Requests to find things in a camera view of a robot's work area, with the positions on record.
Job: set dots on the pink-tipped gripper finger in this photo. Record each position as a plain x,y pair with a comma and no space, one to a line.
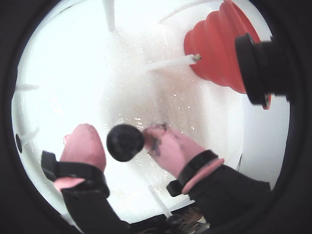
83,148
170,151

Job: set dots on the red collapsible cup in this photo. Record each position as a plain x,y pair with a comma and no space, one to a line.
214,48

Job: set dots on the white foam board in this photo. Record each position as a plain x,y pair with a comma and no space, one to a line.
85,73

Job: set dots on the white paper sheet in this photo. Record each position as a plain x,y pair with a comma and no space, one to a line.
263,146

